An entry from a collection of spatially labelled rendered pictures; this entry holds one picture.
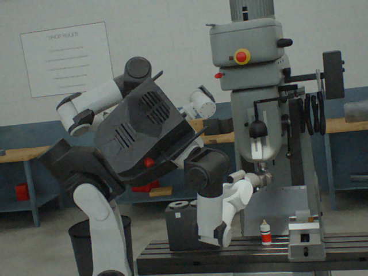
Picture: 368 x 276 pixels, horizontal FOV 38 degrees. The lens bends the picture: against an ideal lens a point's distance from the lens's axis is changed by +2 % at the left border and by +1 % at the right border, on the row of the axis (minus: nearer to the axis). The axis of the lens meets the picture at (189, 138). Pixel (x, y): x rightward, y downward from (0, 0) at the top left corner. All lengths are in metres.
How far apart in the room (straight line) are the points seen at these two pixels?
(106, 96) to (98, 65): 5.12
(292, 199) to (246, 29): 1.00
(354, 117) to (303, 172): 3.34
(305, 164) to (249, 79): 0.71
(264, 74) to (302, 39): 4.33
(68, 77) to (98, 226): 5.43
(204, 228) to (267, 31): 0.77
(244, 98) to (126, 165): 0.68
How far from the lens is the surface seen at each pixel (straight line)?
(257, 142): 2.19
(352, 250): 2.33
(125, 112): 1.77
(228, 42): 2.08
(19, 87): 7.57
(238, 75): 2.17
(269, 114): 2.22
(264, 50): 2.06
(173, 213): 2.44
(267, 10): 2.47
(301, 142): 2.69
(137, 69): 1.91
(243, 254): 2.36
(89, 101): 1.93
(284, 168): 2.72
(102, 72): 7.02
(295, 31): 6.48
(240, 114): 2.23
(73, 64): 7.18
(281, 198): 2.73
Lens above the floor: 1.78
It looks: 8 degrees down
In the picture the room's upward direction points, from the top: 8 degrees counter-clockwise
